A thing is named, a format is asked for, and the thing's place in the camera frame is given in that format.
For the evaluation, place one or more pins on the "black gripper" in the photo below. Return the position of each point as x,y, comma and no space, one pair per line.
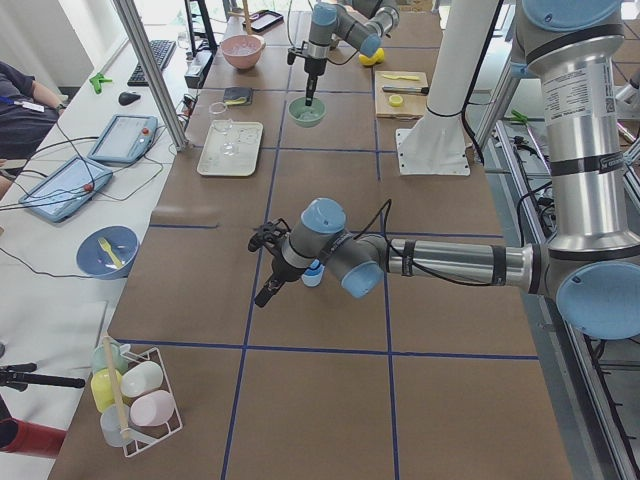
313,66
283,269

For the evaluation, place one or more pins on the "green bowl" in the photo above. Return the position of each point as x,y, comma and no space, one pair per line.
298,105

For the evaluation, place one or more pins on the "light blue plastic cup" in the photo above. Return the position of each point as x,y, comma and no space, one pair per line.
313,275

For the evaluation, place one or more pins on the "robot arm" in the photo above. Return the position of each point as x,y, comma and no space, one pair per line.
590,268
362,24

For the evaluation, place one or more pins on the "clear ice cubes pile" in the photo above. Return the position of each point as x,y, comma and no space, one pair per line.
308,116

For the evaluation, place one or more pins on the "pink bowl with ice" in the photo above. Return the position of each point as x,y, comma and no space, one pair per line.
243,51

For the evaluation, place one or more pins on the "blue bowl with fork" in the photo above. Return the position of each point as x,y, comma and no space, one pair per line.
94,262

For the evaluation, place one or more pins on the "grey folded cloth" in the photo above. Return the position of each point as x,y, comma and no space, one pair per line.
237,96

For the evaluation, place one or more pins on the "whole yellow lemon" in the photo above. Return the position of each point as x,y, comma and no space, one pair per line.
369,61

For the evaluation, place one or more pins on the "wooden cutting board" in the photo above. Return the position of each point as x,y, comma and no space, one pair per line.
414,106

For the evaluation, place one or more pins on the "lemon half slice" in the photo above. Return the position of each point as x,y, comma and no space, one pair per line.
395,100

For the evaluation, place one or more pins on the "yellow plastic knife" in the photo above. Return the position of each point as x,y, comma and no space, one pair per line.
401,77

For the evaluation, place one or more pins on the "clear wine glass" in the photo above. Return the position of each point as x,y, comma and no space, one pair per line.
222,123

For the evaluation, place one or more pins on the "cream bear tray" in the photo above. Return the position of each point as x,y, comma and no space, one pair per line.
247,136

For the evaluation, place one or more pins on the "white plastic cup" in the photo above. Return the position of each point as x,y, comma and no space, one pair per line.
141,379

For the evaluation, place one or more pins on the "pale pink plastic cup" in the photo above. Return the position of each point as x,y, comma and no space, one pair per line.
152,409

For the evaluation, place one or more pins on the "yellow plastic fork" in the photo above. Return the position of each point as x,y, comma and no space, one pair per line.
107,248

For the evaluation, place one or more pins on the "black computer mouse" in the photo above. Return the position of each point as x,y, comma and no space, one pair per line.
127,98

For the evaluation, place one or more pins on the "far blue teach pendant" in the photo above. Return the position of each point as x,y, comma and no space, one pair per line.
124,140

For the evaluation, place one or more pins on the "blue teach pendant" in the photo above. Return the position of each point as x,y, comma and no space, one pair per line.
124,140
67,189

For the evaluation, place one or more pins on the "green plastic cup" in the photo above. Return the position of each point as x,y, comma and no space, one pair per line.
99,360

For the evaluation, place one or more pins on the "yellow plastic cup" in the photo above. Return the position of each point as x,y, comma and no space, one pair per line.
101,390

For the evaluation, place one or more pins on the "clear plastic cup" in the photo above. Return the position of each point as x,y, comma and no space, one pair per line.
111,428

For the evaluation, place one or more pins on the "green clamp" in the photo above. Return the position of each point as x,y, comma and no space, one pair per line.
98,80

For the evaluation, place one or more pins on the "near blue teach pendant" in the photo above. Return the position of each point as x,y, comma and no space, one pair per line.
67,189

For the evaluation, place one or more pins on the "seated person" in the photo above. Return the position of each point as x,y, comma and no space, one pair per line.
29,110

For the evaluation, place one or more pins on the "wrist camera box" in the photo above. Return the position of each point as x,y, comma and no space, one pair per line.
269,235

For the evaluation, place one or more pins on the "steel knife handle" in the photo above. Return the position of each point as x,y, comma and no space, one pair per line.
406,90

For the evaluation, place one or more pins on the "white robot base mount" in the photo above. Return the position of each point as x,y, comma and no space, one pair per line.
436,144

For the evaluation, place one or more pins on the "aluminium frame post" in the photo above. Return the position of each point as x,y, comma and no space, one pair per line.
136,33

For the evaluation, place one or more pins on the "white wire cup rack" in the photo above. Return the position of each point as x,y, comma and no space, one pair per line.
143,438

